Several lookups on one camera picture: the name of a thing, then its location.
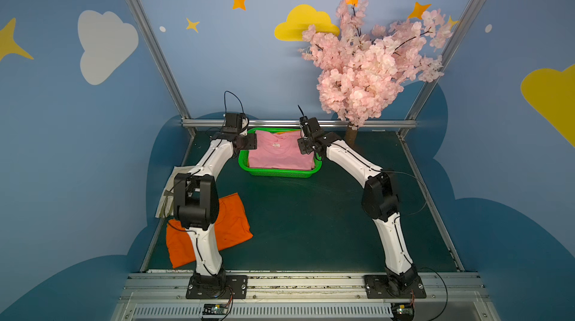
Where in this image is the right green circuit board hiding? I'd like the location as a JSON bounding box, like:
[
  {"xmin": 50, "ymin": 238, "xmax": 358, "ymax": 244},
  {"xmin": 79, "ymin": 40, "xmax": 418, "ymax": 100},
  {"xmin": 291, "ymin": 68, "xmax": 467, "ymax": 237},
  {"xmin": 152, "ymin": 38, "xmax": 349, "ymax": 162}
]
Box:
[{"xmin": 391, "ymin": 304, "xmax": 415, "ymax": 321}]

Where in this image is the green plastic basket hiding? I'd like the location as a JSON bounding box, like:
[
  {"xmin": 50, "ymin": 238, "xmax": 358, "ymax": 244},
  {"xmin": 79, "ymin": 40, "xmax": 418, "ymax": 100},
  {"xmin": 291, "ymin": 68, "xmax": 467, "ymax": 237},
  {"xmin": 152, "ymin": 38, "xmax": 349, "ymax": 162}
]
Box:
[{"xmin": 238, "ymin": 127, "xmax": 322, "ymax": 178}]

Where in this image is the pink artificial blossom tree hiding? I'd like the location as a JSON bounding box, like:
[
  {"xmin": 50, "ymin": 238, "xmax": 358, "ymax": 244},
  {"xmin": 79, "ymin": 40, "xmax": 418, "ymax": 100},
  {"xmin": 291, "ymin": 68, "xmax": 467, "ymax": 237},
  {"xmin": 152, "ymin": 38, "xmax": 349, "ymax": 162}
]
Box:
[{"xmin": 301, "ymin": 0, "xmax": 457, "ymax": 146}]

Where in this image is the grey white work glove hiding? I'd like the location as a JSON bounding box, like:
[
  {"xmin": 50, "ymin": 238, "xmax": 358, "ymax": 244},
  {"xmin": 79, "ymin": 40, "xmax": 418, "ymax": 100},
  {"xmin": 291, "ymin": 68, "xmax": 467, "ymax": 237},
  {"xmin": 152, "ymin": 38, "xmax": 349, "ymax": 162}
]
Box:
[{"xmin": 155, "ymin": 166, "xmax": 200, "ymax": 219}]

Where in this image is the green circuit board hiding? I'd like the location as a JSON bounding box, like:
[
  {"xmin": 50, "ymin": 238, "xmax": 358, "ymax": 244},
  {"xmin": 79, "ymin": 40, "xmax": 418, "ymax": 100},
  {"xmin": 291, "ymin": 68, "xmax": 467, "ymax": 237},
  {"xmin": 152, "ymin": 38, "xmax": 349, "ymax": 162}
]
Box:
[
  {"xmin": 391, "ymin": 304, "xmax": 415, "ymax": 321},
  {"xmin": 202, "ymin": 304, "xmax": 229, "ymax": 317}
]

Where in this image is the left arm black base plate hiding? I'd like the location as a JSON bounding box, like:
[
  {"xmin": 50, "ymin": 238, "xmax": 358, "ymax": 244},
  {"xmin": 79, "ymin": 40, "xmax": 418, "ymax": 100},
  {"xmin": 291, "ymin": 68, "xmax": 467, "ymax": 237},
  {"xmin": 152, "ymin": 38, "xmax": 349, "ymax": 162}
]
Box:
[{"xmin": 185, "ymin": 275, "xmax": 248, "ymax": 299}]

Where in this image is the left green circuit board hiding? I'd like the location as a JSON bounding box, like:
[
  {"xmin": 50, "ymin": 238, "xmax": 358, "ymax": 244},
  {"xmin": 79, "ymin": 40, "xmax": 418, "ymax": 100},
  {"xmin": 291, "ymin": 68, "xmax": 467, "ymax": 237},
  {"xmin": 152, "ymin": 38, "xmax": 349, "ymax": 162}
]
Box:
[{"xmin": 202, "ymin": 304, "xmax": 229, "ymax": 317}]

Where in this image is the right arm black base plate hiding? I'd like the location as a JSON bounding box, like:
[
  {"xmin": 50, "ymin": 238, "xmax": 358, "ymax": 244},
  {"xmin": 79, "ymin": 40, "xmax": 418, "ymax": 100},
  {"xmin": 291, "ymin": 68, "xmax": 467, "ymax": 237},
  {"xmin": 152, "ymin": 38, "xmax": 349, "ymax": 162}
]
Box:
[{"xmin": 364, "ymin": 275, "xmax": 427, "ymax": 299}]

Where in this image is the right aluminium frame post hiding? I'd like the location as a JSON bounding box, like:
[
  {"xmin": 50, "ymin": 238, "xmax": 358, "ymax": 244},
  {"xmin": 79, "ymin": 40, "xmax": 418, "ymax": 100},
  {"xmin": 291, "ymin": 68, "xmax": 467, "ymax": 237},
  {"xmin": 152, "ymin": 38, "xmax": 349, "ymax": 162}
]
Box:
[{"xmin": 398, "ymin": 0, "xmax": 487, "ymax": 140}]

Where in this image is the left aluminium frame post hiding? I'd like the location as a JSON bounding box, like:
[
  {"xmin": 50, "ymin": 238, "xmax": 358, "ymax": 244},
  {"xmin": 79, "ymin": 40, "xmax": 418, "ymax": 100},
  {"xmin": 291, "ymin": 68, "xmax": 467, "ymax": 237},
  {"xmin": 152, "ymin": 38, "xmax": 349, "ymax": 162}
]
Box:
[{"xmin": 125, "ymin": 0, "xmax": 196, "ymax": 138}]

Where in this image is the aluminium rear frame bar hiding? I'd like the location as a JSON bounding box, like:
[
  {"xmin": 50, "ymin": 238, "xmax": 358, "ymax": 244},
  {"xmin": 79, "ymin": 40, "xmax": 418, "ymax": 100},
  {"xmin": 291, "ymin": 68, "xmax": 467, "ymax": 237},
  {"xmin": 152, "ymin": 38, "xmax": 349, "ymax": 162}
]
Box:
[{"xmin": 181, "ymin": 119, "xmax": 417, "ymax": 129}]

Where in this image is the aluminium front rail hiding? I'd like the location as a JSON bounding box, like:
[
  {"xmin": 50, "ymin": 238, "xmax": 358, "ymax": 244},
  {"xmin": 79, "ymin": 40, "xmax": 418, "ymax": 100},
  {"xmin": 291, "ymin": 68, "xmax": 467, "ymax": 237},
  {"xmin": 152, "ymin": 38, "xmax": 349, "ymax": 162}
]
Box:
[{"xmin": 112, "ymin": 270, "xmax": 500, "ymax": 320}]

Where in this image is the pink t-shirt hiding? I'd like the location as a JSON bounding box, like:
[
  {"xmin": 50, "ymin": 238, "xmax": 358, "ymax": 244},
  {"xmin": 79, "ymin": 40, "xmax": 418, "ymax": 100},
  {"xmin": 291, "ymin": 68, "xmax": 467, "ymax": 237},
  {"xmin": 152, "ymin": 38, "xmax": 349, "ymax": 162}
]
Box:
[{"xmin": 248, "ymin": 130, "xmax": 315, "ymax": 171}]

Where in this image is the orange t-shirt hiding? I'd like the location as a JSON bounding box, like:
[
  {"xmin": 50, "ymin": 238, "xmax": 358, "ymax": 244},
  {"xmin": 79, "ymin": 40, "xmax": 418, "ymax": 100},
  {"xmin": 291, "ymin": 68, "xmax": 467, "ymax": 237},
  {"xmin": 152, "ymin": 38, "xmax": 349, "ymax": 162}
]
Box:
[{"xmin": 166, "ymin": 193, "xmax": 253, "ymax": 269}]

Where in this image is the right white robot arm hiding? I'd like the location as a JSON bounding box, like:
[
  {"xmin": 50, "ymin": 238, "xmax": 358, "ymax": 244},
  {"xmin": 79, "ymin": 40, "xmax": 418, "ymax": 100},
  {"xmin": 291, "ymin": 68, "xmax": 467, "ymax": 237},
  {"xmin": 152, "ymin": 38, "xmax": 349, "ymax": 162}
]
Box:
[{"xmin": 297, "ymin": 116, "xmax": 418, "ymax": 285}]

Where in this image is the aluminium frame post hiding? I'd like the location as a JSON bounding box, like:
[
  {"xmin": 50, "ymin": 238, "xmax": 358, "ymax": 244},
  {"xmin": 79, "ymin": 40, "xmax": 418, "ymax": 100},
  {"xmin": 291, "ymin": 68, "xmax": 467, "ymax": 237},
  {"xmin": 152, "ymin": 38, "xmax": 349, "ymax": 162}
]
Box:
[
  {"xmin": 398, "ymin": 0, "xmax": 487, "ymax": 140},
  {"xmin": 125, "ymin": 0, "xmax": 196, "ymax": 138}
]

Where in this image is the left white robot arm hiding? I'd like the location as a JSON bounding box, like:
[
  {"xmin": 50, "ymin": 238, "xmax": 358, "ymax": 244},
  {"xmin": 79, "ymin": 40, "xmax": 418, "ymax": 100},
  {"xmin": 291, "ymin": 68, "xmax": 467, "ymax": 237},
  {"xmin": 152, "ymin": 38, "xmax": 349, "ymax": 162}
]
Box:
[{"xmin": 173, "ymin": 112, "xmax": 257, "ymax": 279}]

